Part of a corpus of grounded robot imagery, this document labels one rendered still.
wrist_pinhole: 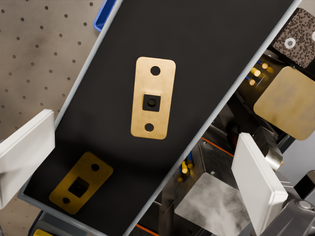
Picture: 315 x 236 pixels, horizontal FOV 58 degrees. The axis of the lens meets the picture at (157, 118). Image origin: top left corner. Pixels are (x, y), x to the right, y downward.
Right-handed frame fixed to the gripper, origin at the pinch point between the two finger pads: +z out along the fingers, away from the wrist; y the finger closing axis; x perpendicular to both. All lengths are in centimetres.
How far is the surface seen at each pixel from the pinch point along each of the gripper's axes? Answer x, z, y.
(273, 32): 7.9, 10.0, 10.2
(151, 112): -1.2, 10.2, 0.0
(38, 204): -14.3, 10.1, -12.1
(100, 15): 6, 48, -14
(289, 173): -15.2, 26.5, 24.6
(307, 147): -10.1, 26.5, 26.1
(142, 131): -3.5, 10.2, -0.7
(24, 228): -64, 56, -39
